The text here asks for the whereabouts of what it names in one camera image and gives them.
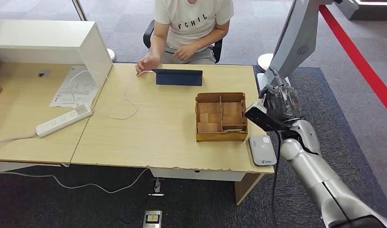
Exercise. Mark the black office chair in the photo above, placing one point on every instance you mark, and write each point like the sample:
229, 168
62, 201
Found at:
217, 52

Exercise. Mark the grey card reader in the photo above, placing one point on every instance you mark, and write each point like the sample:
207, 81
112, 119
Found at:
262, 154

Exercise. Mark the white charger plug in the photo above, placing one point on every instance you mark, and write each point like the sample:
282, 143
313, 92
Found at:
82, 108

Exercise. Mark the white power strip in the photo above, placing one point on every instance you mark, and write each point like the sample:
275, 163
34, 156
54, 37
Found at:
61, 121

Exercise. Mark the wooden compartment box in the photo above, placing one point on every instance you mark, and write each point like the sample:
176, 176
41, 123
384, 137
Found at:
221, 137

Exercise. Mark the printed paper sheet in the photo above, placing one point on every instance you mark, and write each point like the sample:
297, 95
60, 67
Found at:
83, 91

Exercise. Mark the red floor tape stripe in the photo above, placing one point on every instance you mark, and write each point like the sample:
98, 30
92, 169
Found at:
353, 56

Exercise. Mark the dark blue tablet case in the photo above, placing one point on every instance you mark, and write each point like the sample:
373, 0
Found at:
179, 78

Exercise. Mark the wooden desk leg panel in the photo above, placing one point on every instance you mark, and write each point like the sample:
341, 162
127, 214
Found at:
243, 188

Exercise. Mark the white desk shelf unit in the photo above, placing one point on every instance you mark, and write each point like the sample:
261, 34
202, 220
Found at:
39, 37

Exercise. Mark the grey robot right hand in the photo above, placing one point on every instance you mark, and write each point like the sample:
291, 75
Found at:
283, 102

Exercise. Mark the metal floor socket box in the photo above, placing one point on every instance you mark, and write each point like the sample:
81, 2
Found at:
152, 218

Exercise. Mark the person's left forearm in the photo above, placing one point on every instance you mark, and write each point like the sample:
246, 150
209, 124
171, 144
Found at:
212, 39

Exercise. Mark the person's right forearm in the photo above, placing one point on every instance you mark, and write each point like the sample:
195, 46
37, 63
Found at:
157, 44

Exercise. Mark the person's right hand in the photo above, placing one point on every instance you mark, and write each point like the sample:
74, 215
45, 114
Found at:
147, 64

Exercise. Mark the grey floor plug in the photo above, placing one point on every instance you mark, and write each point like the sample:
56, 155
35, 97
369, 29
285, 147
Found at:
156, 188

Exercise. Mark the white under-desk drawer panel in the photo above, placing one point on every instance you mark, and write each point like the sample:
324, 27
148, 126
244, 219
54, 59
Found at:
196, 175

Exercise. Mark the grey plinth with light strip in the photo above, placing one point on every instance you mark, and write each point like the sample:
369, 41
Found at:
369, 12

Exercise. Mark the person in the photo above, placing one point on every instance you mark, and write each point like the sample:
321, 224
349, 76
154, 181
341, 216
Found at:
193, 28

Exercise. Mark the white round stand base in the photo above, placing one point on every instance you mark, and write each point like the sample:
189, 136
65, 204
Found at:
264, 61
111, 55

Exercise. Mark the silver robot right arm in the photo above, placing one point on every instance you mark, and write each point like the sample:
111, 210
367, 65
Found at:
312, 176

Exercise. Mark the grey kiosk stand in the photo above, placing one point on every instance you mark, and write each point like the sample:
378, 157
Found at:
297, 34

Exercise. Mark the slanted metal pole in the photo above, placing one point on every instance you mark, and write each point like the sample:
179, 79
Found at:
79, 11

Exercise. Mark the person's left hand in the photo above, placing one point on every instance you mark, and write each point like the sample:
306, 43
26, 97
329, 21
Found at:
185, 52

